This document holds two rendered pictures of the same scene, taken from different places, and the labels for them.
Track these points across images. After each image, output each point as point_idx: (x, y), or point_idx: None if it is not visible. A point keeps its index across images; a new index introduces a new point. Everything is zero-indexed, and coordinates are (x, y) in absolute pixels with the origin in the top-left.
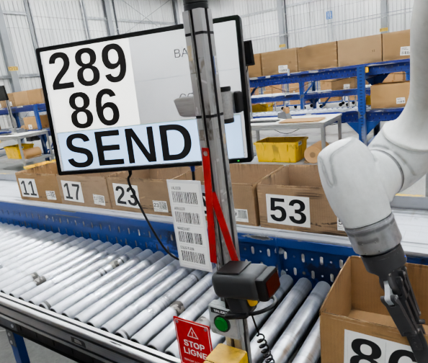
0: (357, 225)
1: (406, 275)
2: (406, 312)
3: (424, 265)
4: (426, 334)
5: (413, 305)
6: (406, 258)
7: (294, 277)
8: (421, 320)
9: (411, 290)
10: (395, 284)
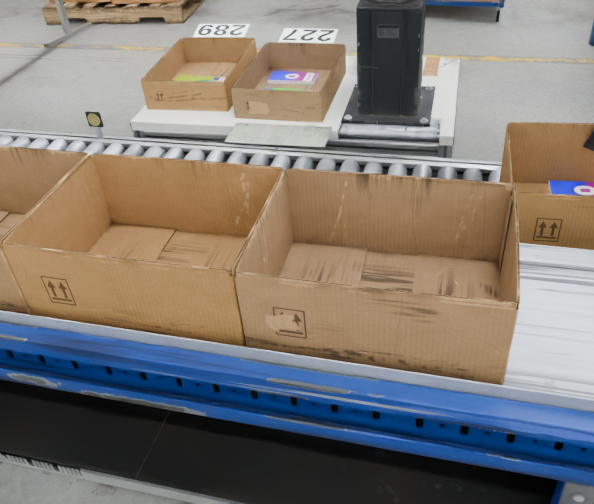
0: None
1: None
2: None
3: None
4: None
5: None
6: None
7: None
8: None
9: None
10: None
